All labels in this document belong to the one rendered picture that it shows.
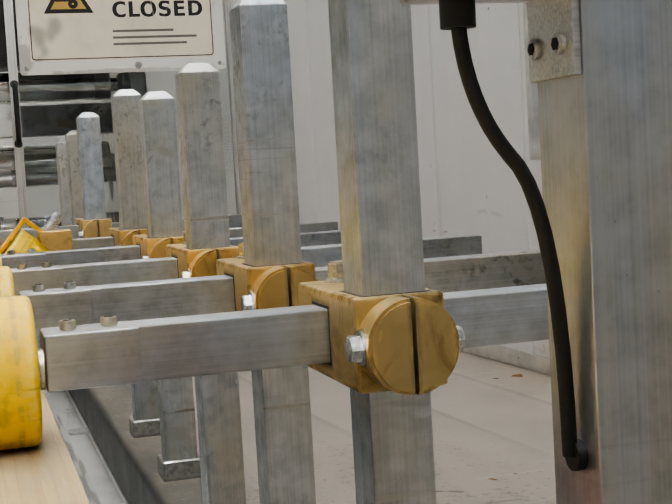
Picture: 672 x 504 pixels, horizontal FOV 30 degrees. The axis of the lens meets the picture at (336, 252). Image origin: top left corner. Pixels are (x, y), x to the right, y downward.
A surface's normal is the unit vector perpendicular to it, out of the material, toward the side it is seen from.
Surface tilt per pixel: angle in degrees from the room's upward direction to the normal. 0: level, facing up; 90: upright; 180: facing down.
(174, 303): 90
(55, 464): 0
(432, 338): 90
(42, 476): 0
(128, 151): 90
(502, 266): 90
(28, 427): 129
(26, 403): 107
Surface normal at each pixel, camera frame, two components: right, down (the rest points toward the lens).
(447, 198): -0.94, 0.07
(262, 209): 0.29, 0.05
